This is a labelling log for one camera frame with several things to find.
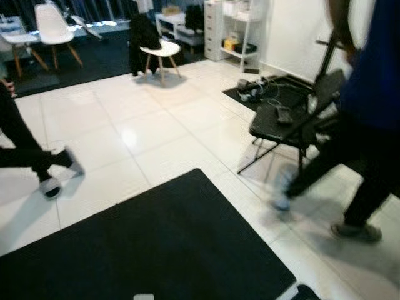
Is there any black folding chair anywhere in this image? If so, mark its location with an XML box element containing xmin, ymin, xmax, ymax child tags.
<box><xmin>237</xmin><ymin>39</ymin><xmax>348</xmax><ymax>177</ymax></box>

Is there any black headset with cables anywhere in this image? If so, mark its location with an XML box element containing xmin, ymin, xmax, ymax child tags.
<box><xmin>236</xmin><ymin>77</ymin><xmax>271</xmax><ymax>104</ymax></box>

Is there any small black equipment mat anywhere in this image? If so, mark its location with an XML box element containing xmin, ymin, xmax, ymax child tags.
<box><xmin>223</xmin><ymin>75</ymin><xmax>321</xmax><ymax>114</ymax></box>

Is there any small black device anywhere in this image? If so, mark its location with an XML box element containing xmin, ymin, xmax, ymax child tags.
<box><xmin>275</xmin><ymin>105</ymin><xmax>294</xmax><ymax>124</ymax></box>

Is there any large black carpet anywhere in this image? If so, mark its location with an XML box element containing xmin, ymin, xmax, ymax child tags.
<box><xmin>0</xmin><ymin>28</ymin><xmax>210</xmax><ymax>98</ymax></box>

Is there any white plastic chair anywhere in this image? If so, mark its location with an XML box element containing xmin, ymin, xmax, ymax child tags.
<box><xmin>139</xmin><ymin>39</ymin><xmax>183</xmax><ymax>85</ymax></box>
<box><xmin>34</xmin><ymin>3</ymin><xmax>84</xmax><ymax>69</ymax></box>

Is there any black floor mat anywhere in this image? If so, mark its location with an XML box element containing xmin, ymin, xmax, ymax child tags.
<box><xmin>0</xmin><ymin>167</ymin><xmax>298</xmax><ymax>300</ymax></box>

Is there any person in blue shirt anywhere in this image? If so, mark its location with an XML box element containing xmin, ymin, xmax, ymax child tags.
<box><xmin>272</xmin><ymin>0</ymin><xmax>400</xmax><ymax>244</ymax></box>

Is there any person in black trousers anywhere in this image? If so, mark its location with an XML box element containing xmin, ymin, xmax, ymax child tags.
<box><xmin>0</xmin><ymin>78</ymin><xmax>86</xmax><ymax>201</ymax></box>

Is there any small yellow box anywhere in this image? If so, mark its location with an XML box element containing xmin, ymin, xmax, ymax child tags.
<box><xmin>223</xmin><ymin>37</ymin><xmax>239</xmax><ymax>53</ymax></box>

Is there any white low desk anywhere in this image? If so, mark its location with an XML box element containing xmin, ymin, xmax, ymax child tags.
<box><xmin>155</xmin><ymin>11</ymin><xmax>206</xmax><ymax>54</ymax></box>

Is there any white shelf unit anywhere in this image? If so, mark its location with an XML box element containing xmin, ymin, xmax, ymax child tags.
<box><xmin>204</xmin><ymin>0</ymin><xmax>271</xmax><ymax>71</ymax></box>

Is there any black bag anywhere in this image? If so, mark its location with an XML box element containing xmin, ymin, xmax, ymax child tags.
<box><xmin>186</xmin><ymin>5</ymin><xmax>206</xmax><ymax>33</ymax></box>

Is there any black jacket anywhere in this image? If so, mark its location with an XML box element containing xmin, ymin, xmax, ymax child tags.
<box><xmin>128</xmin><ymin>12</ymin><xmax>162</xmax><ymax>77</ymax></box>

